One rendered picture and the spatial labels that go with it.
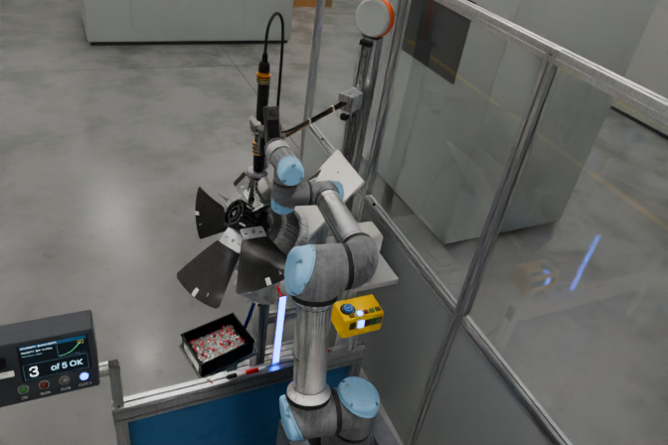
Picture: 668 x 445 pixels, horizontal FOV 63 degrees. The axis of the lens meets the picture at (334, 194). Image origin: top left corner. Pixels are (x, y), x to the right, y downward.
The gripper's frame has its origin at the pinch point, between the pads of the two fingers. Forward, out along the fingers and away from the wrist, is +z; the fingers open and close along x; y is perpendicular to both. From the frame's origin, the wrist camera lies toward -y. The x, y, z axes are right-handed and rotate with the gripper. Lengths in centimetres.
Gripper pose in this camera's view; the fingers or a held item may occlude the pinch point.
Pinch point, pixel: (258, 115)
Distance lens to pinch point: 184.4
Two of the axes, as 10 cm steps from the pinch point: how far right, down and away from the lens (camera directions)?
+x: 9.1, -1.1, 3.9
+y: -1.3, 8.3, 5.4
